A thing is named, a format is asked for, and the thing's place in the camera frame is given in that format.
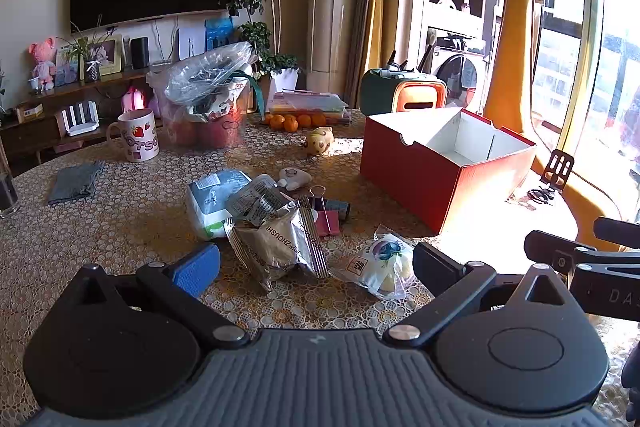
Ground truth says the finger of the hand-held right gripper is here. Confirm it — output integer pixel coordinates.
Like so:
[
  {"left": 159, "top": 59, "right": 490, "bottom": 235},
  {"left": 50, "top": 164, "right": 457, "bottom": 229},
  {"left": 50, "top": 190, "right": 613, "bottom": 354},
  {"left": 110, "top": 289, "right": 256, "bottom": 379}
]
[
  {"left": 594, "top": 217, "right": 640, "bottom": 250},
  {"left": 524, "top": 229, "right": 601, "bottom": 279}
]

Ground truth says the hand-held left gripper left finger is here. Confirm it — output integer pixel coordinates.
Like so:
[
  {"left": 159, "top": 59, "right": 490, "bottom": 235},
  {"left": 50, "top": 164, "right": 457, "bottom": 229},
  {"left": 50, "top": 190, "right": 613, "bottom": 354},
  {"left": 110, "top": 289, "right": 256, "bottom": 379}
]
[{"left": 70, "top": 243, "right": 250, "bottom": 350}]

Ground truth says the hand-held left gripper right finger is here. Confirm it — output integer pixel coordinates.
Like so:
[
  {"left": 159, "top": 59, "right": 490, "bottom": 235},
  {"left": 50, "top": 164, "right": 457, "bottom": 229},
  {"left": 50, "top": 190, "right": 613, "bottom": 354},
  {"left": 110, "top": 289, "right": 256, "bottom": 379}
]
[{"left": 384, "top": 242, "right": 581, "bottom": 348}]

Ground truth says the brown silver snack packet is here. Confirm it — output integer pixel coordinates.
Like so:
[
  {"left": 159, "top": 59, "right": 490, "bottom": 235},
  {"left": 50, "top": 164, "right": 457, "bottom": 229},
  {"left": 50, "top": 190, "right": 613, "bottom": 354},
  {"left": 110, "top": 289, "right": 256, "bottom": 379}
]
[{"left": 225, "top": 207, "right": 331, "bottom": 293}]

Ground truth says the silver black-print packet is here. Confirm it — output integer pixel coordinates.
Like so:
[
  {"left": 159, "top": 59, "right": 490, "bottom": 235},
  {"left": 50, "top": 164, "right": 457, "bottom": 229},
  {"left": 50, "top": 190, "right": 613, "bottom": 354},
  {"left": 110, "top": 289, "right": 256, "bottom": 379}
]
[
  {"left": 252, "top": 192, "right": 301, "bottom": 228},
  {"left": 225, "top": 174, "right": 281, "bottom": 220}
]

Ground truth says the red cardboard box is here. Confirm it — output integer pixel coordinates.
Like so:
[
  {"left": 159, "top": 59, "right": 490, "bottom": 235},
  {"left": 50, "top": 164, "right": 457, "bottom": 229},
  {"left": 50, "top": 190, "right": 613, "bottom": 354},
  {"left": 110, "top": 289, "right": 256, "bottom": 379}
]
[{"left": 360, "top": 107, "right": 537, "bottom": 235}]

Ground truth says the lace-covered desktop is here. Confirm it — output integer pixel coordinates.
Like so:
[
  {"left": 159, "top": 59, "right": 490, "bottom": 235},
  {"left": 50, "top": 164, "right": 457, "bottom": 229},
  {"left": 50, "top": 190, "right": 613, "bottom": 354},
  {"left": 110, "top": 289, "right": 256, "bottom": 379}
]
[{"left": 0, "top": 107, "right": 640, "bottom": 427}]

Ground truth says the clear pastry packet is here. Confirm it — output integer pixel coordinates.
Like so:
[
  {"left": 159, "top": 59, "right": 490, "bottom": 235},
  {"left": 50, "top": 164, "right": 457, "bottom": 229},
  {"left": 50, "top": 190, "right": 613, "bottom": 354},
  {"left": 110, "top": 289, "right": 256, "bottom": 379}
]
[{"left": 330, "top": 227, "right": 421, "bottom": 300}]

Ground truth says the black clip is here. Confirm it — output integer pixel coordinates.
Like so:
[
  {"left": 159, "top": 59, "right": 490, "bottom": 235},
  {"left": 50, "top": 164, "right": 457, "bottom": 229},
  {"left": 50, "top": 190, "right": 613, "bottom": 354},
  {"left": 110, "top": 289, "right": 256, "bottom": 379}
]
[{"left": 526, "top": 188, "right": 557, "bottom": 206}]

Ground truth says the white green tissue pack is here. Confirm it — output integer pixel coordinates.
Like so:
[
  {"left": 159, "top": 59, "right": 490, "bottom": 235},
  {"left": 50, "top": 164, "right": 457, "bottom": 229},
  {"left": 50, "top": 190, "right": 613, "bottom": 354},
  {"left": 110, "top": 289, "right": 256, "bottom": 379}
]
[{"left": 186, "top": 170, "right": 253, "bottom": 242}]

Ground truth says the black slotted stand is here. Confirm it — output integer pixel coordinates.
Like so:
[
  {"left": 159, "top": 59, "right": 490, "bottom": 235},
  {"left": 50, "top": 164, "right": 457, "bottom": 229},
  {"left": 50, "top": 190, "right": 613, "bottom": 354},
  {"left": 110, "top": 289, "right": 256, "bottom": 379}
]
[{"left": 540, "top": 149, "right": 575, "bottom": 192}]

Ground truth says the pink binder clip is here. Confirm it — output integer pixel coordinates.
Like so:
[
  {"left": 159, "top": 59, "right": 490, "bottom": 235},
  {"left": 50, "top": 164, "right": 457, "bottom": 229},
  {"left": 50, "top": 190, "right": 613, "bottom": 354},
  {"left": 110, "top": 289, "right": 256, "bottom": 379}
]
[{"left": 307, "top": 187, "right": 344, "bottom": 238}]

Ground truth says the small white toy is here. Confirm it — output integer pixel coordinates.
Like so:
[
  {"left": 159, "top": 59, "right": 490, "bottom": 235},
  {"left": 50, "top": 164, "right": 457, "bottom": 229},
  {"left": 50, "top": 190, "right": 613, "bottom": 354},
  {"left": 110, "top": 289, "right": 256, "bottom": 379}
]
[{"left": 277, "top": 167, "right": 313, "bottom": 190}]

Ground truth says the white strawberry mug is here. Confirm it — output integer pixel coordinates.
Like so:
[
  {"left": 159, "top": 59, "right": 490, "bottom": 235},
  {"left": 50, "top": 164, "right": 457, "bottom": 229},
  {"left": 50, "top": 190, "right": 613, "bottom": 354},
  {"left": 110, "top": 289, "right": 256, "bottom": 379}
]
[{"left": 106, "top": 108, "right": 160, "bottom": 162}]

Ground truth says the grey cloth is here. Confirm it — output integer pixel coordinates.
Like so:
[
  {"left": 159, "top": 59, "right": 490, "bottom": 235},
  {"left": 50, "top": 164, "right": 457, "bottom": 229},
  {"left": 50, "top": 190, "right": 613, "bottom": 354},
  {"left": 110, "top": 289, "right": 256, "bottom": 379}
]
[{"left": 47, "top": 161, "right": 106, "bottom": 205}]

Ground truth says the yellow bear toy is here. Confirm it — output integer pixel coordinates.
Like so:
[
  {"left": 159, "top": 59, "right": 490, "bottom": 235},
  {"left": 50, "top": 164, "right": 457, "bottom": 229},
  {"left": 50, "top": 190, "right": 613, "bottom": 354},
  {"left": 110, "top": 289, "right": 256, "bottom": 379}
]
[{"left": 305, "top": 126, "right": 335, "bottom": 156}]

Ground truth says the green orange storage case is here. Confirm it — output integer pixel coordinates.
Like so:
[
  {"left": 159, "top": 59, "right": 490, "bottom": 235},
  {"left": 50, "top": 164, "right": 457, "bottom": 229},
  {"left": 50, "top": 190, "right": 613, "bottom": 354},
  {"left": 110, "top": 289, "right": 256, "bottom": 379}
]
[{"left": 359, "top": 67, "right": 447, "bottom": 115}]

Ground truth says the clear plastic bag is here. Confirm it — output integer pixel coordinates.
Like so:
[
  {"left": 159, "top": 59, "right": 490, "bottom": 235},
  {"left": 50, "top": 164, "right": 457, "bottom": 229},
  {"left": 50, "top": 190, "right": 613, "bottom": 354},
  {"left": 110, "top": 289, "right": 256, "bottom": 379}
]
[{"left": 146, "top": 42, "right": 261, "bottom": 150}]

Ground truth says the white router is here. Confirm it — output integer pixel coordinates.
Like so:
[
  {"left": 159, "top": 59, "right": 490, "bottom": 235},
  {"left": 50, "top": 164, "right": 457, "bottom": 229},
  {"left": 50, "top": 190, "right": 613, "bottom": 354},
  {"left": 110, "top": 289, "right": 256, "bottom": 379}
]
[{"left": 55, "top": 101, "right": 101, "bottom": 136}]

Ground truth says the white washing machine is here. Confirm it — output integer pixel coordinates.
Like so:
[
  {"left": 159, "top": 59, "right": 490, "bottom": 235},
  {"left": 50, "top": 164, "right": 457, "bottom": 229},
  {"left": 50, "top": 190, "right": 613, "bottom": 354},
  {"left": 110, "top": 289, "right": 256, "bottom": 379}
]
[{"left": 430, "top": 47, "right": 488, "bottom": 112}]

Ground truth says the stack of folders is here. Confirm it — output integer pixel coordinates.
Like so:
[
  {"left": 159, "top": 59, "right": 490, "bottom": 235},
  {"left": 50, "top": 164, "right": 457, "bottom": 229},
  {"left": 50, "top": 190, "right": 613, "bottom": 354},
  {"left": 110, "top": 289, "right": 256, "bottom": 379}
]
[{"left": 267, "top": 91, "right": 351, "bottom": 125}]

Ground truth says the sliding glass window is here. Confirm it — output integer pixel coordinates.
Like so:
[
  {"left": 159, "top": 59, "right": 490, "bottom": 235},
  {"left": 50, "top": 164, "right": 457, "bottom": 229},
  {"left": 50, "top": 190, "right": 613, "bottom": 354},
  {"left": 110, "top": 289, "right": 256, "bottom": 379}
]
[{"left": 530, "top": 0, "right": 640, "bottom": 228}]

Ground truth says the white plant pot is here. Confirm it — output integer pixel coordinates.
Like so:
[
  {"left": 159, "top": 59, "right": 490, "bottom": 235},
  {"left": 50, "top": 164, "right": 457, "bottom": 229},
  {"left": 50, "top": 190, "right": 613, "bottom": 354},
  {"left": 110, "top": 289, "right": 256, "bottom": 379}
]
[{"left": 270, "top": 68, "right": 301, "bottom": 108}]

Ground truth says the wooden TV cabinet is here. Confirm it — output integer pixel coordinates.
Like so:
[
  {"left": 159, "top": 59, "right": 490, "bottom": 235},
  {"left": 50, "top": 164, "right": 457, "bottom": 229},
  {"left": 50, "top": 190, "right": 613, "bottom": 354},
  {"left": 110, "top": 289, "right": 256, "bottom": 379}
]
[{"left": 0, "top": 66, "right": 271, "bottom": 162}]

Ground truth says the black speaker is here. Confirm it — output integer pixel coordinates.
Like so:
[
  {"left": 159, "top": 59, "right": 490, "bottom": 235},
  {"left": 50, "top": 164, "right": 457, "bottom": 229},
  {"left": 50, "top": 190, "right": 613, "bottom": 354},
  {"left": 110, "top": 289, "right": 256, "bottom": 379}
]
[{"left": 131, "top": 37, "right": 150, "bottom": 70}]

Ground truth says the yellow giraffe figure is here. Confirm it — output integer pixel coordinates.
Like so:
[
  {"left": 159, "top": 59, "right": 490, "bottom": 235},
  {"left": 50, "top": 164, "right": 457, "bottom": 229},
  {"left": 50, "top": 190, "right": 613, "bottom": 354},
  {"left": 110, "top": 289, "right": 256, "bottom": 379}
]
[{"left": 467, "top": 0, "right": 640, "bottom": 253}]

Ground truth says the white board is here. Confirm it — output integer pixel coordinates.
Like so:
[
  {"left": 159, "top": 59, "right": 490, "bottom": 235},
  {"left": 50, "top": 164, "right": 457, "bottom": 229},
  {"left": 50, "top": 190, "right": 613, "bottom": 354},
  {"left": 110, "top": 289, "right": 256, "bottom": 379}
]
[{"left": 178, "top": 27, "right": 206, "bottom": 60}]

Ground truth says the small cardboard box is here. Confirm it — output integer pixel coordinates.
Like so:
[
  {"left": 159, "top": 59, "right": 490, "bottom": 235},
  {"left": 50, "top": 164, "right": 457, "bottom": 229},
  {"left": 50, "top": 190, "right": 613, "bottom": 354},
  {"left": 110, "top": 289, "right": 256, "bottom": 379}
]
[{"left": 15, "top": 103, "right": 45, "bottom": 122}]

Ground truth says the blue picture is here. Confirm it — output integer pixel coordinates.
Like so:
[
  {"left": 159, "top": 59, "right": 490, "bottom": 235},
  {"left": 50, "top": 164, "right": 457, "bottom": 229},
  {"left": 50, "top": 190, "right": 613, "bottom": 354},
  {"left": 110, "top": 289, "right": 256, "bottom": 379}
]
[{"left": 206, "top": 18, "right": 235, "bottom": 50}]

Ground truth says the potted grass plant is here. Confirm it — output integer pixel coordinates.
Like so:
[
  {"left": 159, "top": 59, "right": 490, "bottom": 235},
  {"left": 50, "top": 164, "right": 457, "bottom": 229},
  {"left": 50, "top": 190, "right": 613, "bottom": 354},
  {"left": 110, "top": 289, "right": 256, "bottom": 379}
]
[{"left": 60, "top": 22, "right": 117, "bottom": 82}]

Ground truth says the pink plush doll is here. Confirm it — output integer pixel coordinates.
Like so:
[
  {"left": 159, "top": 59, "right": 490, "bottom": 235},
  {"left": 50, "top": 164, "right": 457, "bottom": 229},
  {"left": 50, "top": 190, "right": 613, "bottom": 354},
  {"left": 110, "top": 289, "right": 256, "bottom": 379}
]
[{"left": 28, "top": 38, "right": 57, "bottom": 92}]

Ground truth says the yellow curtain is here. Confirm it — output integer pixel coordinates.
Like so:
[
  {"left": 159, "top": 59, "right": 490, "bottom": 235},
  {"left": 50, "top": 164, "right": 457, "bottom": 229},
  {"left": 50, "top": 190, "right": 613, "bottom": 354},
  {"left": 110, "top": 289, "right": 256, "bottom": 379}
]
[{"left": 345, "top": 0, "right": 401, "bottom": 108}]

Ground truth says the photo frame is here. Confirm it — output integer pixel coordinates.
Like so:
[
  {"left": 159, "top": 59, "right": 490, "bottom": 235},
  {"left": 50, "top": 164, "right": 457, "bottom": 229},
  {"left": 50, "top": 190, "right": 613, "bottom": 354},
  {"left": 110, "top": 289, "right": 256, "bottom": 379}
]
[{"left": 90, "top": 34, "right": 123, "bottom": 75}]

